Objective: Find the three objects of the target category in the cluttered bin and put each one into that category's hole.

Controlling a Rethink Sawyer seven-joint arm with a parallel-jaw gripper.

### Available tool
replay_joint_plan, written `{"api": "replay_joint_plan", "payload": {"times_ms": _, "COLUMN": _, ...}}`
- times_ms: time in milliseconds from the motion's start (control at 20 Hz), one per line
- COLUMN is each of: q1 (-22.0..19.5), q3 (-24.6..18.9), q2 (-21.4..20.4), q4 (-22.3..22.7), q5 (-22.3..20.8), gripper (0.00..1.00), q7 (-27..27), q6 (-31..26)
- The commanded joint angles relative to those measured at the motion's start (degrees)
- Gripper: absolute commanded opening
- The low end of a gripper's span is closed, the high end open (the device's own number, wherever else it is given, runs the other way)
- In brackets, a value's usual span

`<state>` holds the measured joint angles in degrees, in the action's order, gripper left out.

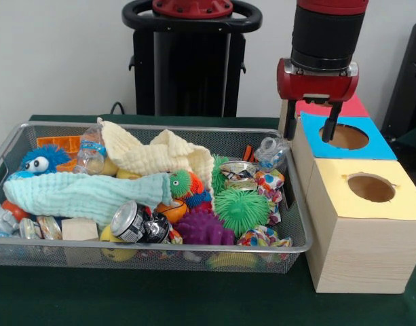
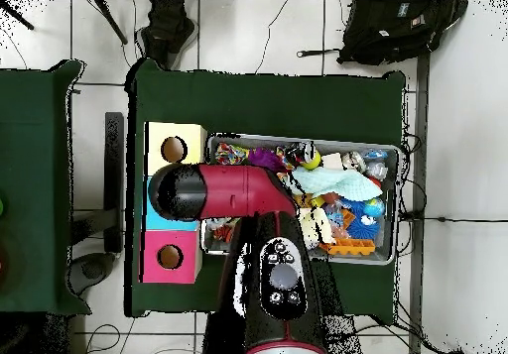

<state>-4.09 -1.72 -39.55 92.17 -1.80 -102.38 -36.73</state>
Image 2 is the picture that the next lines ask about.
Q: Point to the clear plastic bottle blue label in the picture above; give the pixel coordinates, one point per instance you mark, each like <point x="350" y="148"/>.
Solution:
<point x="334" y="215"/>

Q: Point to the blue fuzzy toy with eyes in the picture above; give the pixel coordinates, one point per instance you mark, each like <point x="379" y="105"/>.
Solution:
<point x="363" y="229"/>

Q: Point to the crushed black can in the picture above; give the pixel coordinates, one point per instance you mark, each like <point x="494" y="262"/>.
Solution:
<point x="297" y="152"/>

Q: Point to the orange striped tiger plush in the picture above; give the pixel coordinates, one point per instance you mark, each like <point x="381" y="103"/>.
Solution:
<point x="224" y="233"/>

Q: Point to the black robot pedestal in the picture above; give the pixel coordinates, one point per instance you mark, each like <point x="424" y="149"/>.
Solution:
<point x="220" y="340"/>

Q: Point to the black backpack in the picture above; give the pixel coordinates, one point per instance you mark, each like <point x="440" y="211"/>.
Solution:
<point x="397" y="32"/>

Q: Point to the grey stand foot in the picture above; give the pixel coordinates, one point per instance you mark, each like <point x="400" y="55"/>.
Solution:
<point x="93" y="268"/>

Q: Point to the wooden box with three holes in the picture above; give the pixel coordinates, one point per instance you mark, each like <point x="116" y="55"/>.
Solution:
<point x="170" y="270"/>

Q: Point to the orange plastic tray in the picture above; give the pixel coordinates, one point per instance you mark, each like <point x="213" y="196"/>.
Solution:
<point x="351" y="247"/>

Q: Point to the person's foot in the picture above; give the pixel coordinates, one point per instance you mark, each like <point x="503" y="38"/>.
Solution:
<point x="168" y="28"/>

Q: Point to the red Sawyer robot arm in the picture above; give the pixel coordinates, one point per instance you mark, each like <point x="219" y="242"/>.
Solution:
<point x="238" y="191"/>

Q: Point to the purple spiky rubber ball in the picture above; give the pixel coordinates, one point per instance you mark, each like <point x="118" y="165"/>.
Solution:
<point x="260" y="156"/>

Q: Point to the black tripod leg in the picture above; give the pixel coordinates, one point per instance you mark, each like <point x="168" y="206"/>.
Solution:
<point x="18" y="17"/>
<point x="113" y="24"/>

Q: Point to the black standing panel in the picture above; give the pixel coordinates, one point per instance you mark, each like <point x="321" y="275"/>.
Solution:
<point x="114" y="181"/>

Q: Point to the dark green table cloth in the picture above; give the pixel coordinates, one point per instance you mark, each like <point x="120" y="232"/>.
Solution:
<point x="278" y="104"/>
<point x="31" y="171"/>

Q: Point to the cream cloth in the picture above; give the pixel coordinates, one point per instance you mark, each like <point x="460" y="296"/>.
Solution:
<point x="323" y="231"/>

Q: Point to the mint green cloth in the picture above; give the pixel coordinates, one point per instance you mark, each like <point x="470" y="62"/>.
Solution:
<point x="341" y="183"/>

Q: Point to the clear mesh bin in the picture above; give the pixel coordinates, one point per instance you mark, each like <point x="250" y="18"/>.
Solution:
<point x="381" y="257"/>

